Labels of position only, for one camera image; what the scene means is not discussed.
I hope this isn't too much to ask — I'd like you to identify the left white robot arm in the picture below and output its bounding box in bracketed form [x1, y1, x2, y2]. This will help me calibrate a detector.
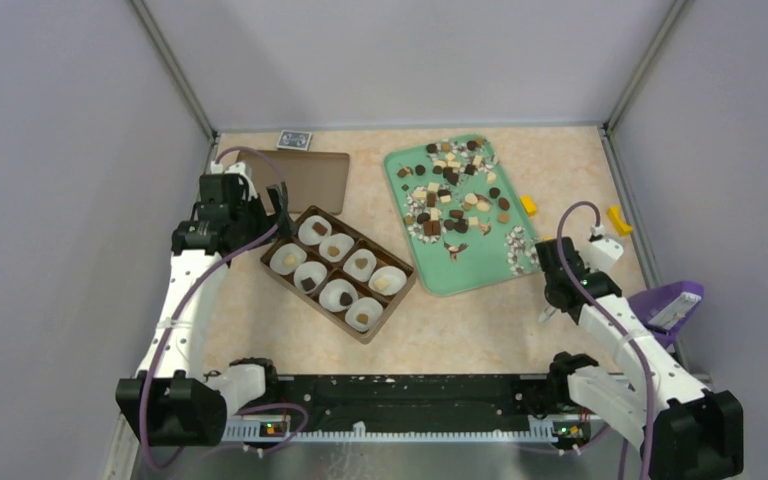
[115, 174, 293, 447]

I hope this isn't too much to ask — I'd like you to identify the white paper cup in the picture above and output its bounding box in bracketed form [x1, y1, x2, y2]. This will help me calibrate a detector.
[319, 278, 359, 313]
[343, 248, 377, 282]
[269, 242, 307, 276]
[368, 266, 407, 297]
[293, 261, 328, 294]
[319, 233, 355, 263]
[297, 215, 333, 246]
[345, 297, 384, 333]

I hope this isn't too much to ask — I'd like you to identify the yellow foam block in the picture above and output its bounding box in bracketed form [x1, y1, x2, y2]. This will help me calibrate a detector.
[520, 195, 538, 217]

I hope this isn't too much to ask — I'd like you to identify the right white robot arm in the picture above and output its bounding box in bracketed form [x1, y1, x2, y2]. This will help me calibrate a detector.
[535, 237, 744, 479]

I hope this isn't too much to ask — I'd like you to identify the purple plastic scoop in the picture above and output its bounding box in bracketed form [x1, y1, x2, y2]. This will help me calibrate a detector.
[628, 281, 705, 348]

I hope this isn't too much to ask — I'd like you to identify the milk chocolate square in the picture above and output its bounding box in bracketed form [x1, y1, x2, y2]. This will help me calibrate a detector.
[312, 222, 330, 236]

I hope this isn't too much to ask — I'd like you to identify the yellow plastic clip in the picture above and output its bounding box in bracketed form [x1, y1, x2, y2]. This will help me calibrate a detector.
[606, 205, 633, 237]

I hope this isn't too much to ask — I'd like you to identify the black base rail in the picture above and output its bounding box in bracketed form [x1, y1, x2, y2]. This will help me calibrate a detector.
[222, 374, 606, 455]

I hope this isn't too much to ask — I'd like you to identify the brown box lid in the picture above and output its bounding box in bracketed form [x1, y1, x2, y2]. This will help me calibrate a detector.
[226, 150, 350, 215]

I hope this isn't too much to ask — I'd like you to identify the dark chocolate square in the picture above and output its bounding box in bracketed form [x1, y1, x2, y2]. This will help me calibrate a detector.
[300, 278, 316, 292]

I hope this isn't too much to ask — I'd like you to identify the blue card deck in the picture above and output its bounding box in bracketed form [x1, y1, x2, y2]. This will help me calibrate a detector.
[276, 130, 313, 151]

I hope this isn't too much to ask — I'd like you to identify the brown chocolate box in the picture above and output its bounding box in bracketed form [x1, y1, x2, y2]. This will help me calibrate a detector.
[260, 206, 417, 344]

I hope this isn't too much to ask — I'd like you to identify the green floral tray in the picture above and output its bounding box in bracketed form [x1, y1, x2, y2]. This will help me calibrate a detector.
[383, 134, 540, 296]

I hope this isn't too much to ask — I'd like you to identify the white square chocolate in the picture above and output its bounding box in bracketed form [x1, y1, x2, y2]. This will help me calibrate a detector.
[371, 276, 390, 295]

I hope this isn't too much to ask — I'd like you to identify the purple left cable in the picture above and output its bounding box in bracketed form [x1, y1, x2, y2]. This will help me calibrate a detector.
[138, 146, 310, 473]

